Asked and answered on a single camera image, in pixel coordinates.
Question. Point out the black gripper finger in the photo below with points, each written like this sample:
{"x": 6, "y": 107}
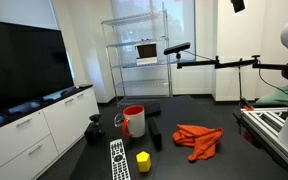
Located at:
{"x": 238, "y": 5}

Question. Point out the orange towel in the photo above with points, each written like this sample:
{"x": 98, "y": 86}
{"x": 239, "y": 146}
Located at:
{"x": 197, "y": 140}

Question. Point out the black vertical stand pole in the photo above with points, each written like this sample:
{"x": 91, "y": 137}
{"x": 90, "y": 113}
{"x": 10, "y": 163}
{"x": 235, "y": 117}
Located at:
{"x": 240, "y": 80}

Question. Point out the person in green shirt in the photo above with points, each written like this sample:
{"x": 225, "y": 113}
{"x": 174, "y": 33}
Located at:
{"x": 277, "y": 96}

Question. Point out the orange black spring clamp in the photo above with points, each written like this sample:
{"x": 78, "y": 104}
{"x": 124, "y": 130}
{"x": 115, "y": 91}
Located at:
{"x": 249, "y": 108}

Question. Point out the white flat box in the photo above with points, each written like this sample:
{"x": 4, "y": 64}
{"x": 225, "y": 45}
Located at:
{"x": 146, "y": 61}

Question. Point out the black rectangular box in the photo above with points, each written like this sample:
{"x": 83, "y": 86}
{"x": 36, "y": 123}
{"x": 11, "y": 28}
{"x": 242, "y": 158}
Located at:
{"x": 154, "y": 133}

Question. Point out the white mug red inside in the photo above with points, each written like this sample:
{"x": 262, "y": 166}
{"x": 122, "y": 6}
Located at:
{"x": 135, "y": 125}

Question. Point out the yellow hexagonal block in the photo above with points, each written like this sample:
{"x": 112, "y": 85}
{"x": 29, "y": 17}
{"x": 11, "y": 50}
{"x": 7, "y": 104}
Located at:
{"x": 144, "y": 163}

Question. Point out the black knob clamp block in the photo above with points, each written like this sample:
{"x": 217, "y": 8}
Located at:
{"x": 94, "y": 130}

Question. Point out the silver remote control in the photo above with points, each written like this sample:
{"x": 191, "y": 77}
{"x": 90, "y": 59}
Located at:
{"x": 119, "y": 160}

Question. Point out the white drawer cabinet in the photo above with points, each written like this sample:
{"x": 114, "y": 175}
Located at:
{"x": 67, "y": 116}

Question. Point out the large black television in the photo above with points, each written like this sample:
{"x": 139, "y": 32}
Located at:
{"x": 24, "y": 63}

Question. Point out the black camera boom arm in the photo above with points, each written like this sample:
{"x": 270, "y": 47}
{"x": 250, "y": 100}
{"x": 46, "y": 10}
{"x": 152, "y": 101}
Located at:
{"x": 197, "y": 63}

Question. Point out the black bar stereo camera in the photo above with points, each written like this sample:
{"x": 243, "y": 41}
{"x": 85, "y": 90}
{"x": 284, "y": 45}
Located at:
{"x": 177, "y": 48}

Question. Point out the aluminium extrusion frame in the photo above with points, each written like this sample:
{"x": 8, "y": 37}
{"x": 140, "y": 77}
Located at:
{"x": 267, "y": 121}

